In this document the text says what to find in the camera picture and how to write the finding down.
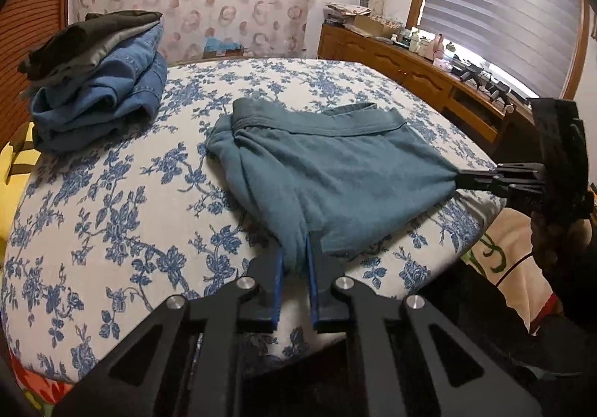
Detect teal blue shorts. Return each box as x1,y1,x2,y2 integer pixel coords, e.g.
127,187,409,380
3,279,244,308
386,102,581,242
206,99,458,273

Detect cardboard box on sideboard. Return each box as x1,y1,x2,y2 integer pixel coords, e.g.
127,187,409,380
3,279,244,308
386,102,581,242
353,15,402,38

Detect colourful flower bed blanket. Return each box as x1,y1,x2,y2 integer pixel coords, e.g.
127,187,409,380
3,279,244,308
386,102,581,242
2,208,557,416

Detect folded blue jeans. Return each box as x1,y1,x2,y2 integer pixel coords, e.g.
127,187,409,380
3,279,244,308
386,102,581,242
28,23,167,154

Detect pink bottle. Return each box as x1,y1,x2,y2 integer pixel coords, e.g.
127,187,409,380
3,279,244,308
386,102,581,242
425,34,444,61

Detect wooden sideboard cabinet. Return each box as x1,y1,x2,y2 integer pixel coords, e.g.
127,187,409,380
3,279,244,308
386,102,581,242
318,24,540,162

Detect black cable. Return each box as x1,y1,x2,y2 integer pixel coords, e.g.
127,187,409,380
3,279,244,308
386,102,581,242
494,250,535,290

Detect brown louvered wardrobe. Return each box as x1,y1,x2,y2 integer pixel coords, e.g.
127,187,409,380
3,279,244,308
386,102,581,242
1,0,68,144

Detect grey zebra window blind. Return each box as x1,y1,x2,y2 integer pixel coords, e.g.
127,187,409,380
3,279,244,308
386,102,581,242
419,0,581,97

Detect folded black grey pants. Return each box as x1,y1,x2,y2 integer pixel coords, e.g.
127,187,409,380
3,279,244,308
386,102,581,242
17,10,162,85

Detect blue floral white blanket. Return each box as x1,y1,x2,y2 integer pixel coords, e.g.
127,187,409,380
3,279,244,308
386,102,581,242
1,59,492,383

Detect cardboard box with blue item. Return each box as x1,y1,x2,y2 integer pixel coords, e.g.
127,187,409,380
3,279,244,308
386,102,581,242
202,37,245,59

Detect yellow cloth item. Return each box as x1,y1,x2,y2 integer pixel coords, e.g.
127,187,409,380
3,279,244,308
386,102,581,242
0,122,40,256

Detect stack of folded papers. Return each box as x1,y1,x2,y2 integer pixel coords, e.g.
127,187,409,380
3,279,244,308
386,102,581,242
323,1,371,27

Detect person right hand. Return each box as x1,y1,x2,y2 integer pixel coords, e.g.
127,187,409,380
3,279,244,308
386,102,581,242
530,213,593,274

